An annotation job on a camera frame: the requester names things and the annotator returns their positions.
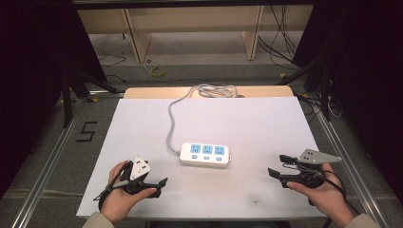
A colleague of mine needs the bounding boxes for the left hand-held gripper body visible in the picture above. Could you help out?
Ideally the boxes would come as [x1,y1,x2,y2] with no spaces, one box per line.
[121,155,153,195]

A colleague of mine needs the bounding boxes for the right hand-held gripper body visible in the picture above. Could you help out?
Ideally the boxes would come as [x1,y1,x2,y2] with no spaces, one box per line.
[282,148,343,189]

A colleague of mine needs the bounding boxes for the white power strip blue sockets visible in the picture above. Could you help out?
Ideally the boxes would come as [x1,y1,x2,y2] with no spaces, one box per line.
[178,142,233,169]

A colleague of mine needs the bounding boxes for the person's right hand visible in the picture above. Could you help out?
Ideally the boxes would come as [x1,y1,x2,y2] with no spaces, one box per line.
[286,162,355,227]

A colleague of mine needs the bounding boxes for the person's left hand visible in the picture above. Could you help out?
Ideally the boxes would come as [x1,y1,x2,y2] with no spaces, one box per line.
[100,160,158,224]

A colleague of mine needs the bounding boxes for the white sheet table cover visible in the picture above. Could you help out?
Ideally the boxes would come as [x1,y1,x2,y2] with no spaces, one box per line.
[76,96,328,220]

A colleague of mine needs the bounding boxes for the black metal stand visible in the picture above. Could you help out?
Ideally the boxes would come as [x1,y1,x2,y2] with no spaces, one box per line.
[60,66,125,129]
[278,56,333,124]

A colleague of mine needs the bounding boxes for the light wooden table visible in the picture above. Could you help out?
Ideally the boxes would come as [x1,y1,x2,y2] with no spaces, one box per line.
[123,85,295,100]

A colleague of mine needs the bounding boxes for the yellow tape roll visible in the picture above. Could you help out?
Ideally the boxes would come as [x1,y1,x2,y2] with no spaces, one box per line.
[149,65,166,79]

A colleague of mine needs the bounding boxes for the black curtain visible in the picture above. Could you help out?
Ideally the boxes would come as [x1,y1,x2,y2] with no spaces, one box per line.
[0,0,108,199]
[292,0,403,205]

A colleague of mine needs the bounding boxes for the light wooden shelf unit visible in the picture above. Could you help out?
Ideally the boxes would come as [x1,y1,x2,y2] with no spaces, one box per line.
[77,4,316,65]

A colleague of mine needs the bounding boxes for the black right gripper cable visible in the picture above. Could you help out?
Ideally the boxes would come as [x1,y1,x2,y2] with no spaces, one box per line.
[322,170,361,217]

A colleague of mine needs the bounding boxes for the aluminium floor rail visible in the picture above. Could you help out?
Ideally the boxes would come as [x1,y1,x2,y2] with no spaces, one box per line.
[11,94,87,228]
[312,103,383,228]

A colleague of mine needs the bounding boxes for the grey power strip cable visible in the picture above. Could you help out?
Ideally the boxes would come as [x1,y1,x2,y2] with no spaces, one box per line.
[166,83,239,157]

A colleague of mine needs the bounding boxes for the thin white cable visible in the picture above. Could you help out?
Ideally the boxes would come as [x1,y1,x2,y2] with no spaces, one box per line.
[327,94,344,120]

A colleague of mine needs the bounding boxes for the black floor cables bundle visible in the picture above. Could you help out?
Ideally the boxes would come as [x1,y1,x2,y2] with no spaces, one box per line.
[257,4,302,68]

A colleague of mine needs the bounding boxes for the thin black floor cable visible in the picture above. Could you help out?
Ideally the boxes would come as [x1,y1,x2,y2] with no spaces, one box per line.
[97,51,128,84]

